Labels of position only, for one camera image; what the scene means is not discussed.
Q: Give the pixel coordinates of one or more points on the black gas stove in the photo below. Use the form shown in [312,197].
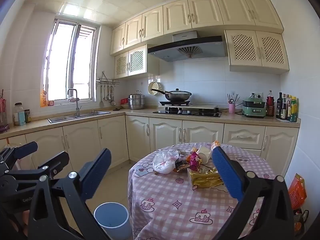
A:
[190,113]

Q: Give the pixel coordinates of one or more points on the orange and white plastic bag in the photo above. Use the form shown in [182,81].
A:
[215,144]

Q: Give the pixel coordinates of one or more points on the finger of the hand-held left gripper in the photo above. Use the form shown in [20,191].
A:
[57,158]
[26,148]

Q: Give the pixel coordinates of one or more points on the cream lattice door cabinet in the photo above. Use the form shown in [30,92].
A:
[250,50]
[135,61]

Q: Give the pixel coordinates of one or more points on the steel steamer pot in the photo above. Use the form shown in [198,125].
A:
[136,102]

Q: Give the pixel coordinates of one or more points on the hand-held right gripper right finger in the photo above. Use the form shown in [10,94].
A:
[225,172]

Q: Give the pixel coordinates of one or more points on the bundle of chopsticks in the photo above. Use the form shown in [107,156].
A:
[231,101]

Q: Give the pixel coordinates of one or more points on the white wall socket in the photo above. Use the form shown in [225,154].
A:
[257,95]

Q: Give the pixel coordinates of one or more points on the pink utensil holder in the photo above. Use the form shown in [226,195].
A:
[232,108]

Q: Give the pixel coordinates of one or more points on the small dark jar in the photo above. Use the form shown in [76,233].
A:
[27,116]

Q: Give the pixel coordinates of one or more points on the glass jar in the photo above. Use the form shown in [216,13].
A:
[18,107]

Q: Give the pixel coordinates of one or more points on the orange bottle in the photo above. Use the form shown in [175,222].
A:
[44,100]

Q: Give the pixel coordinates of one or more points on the steel sink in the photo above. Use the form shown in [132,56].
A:
[75,117]

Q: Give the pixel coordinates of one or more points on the metal utensil rack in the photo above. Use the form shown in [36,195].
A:
[107,81]

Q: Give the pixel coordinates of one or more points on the green electric cooker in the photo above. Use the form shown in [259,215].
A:
[253,111]

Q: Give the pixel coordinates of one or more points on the cream round strainer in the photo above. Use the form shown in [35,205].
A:
[153,86]

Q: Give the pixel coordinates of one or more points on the pink checkered tablecloth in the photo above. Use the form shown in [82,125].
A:
[175,205]

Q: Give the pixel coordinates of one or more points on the steel wok with lid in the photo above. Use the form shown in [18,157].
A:
[178,96]

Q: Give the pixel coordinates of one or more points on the dark brown snack wrapper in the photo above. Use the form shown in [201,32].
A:
[180,166]

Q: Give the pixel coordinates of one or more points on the grey range hood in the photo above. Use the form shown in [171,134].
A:
[195,50]

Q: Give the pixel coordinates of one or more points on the orange printed bag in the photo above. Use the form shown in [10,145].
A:
[297,192]

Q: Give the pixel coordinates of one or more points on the orange peel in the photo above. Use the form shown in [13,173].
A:
[188,158]

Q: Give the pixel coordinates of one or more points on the brown sauce bottle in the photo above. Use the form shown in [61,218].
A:
[284,110]

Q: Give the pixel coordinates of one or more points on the red utensil rack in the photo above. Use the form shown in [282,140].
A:
[3,105]

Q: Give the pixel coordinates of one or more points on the cream base cabinets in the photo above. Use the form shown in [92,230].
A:
[162,135]

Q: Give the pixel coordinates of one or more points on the person's left hand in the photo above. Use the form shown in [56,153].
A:
[25,217]

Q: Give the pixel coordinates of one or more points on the blue waste bin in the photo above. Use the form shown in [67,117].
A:
[110,213]

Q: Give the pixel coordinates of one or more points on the gold foil wrapper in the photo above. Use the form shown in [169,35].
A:
[205,178]

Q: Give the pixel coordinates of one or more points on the slim sauce bottle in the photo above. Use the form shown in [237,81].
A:
[288,110]

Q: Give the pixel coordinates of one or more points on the metal faucet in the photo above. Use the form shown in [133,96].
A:
[77,105]

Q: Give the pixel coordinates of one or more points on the red label dark bottle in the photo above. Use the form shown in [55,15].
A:
[270,105]

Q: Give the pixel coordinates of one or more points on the magenta snack wrapper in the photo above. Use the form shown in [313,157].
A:
[195,162]

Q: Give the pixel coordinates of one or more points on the metal slotted spoon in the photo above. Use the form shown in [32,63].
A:
[108,96]

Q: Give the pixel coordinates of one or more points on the sliding window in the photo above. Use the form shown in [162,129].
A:
[62,62]

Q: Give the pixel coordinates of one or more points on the metal ladle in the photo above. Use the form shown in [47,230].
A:
[113,102]

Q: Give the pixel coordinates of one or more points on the cream upper wall cabinets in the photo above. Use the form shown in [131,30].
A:
[200,12]

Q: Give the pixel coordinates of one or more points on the white paper bag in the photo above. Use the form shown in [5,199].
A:
[203,153]

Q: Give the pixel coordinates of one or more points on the dark bag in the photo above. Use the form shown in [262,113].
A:
[301,222]

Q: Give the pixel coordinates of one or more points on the black sauce bottle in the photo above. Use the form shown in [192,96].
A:
[279,107]

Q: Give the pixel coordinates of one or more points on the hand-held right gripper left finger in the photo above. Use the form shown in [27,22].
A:
[96,172]

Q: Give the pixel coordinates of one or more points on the teal box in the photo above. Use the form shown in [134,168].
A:
[21,118]

